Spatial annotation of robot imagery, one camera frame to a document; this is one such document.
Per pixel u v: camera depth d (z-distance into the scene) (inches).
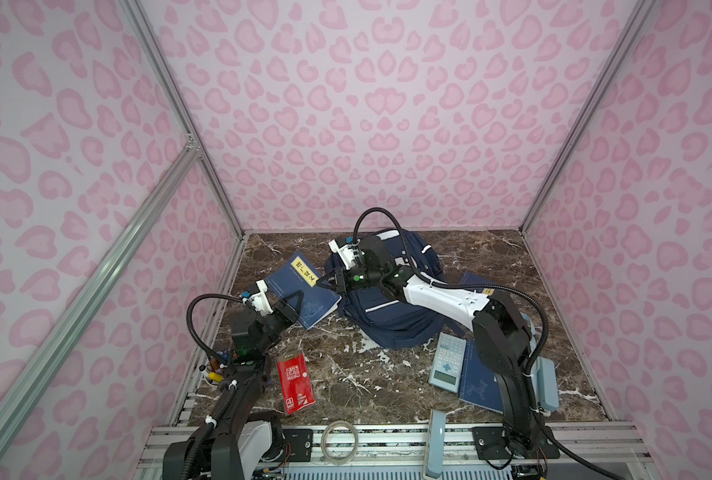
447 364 33.7
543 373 31.6
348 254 30.2
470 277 41.6
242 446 20.9
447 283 32.5
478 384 32.1
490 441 29.2
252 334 25.1
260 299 28.9
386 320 36.0
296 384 33.1
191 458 15.4
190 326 23.5
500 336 20.2
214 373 28.8
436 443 28.7
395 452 28.5
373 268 27.8
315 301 31.4
